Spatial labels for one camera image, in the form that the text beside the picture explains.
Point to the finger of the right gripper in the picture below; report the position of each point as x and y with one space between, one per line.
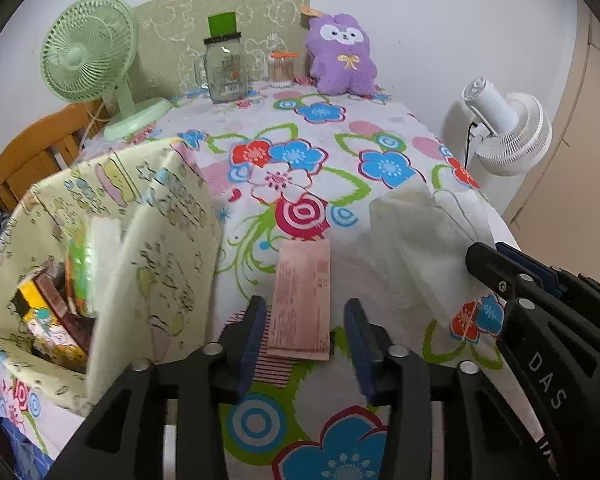
534 311
530 264

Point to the purple plush bunny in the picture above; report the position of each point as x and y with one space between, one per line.
340 56

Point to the green patterned wall mat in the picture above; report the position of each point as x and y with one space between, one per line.
173 35

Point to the floral tablecloth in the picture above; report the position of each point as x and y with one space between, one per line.
297 165

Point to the green desk fan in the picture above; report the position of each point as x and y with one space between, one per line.
87 54

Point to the green tissue pack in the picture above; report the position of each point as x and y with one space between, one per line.
79 273

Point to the yellow cartoon tissue pack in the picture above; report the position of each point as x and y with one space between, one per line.
51 339

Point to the glass mason jar mug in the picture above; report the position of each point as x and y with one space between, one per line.
224 66

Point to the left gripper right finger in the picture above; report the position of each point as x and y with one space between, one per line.
452 414

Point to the pink tissue pack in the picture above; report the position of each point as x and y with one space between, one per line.
300 312

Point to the wooden bed headboard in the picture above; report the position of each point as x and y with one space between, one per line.
50 144

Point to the white standing fan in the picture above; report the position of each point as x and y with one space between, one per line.
498 137

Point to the green cup on jar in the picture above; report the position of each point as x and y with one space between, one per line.
222 24

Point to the toothpick jar orange lid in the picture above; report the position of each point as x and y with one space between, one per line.
281 68

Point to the yellow cartoon storage box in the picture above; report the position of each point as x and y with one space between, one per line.
147 214

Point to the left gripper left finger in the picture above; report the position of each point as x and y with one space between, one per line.
123 436

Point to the white cloth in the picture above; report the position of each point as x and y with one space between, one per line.
420 238

